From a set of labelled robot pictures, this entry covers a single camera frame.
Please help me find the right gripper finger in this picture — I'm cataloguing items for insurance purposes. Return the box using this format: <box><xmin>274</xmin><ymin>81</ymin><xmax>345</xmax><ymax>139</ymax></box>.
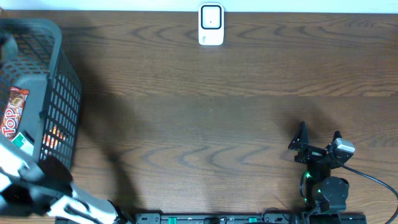
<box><xmin>325</xmin><ymin>131</ymin><xmax>341</xmax><ymax>149</ymax></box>
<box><xmin>288</xmin><ymin>121</ymin><xmax>308</xmax><ymax>151</ymax></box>

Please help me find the grey plastic mesh basket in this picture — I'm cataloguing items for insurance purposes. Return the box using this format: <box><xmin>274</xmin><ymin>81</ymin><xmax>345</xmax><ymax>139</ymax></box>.
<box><xmin>1</xmin><ymin>19</ymin><xmax>82</xmax><ymax>168</ymax></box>

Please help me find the red Top chocolate bar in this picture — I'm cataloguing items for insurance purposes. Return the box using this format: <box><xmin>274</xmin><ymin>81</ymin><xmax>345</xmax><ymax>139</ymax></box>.
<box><xmin>1</xmin><ymin>86</ymin><xmax>30</xmax><ymax>140</ymax></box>

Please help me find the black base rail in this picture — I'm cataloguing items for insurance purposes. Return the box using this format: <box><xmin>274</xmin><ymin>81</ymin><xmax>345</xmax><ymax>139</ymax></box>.
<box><xmin>132</xmin><ymin>212</ymin><xmax>367</xmax><ymax>224</ymax></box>

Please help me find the white green medicine box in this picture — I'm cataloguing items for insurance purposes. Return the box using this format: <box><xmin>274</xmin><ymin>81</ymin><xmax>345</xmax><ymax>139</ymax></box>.
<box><xmin>11</xmin><ymin>133</ymin><xmax>34</xmax><ymax>156</ymax></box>

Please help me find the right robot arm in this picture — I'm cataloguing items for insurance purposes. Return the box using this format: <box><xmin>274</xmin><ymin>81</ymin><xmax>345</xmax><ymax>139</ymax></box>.
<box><xmin>288</xmin><ymin>121</ymin><xmax>355</xmax><ymax>215</ymax></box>

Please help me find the white barcode scanner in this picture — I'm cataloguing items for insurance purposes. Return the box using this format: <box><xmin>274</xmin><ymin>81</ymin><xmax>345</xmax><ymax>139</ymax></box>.
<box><xmin>198</xmin><ymin>2</ymin><xmax>224</xmax><ymax>46</ymax></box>

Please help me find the small orange snack box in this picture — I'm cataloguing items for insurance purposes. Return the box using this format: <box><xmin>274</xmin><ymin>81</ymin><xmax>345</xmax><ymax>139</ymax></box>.
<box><xmin>42</xmin><ymin>124</ymin><xmax>66</xmax><ymax>150</ymax></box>

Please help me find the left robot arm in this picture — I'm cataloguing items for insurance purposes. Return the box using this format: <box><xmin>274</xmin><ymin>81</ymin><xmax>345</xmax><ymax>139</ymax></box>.
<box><xmin>1</xmin><ymin>136</ymin><xmax>136</xmax><ymax>223</ymax></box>

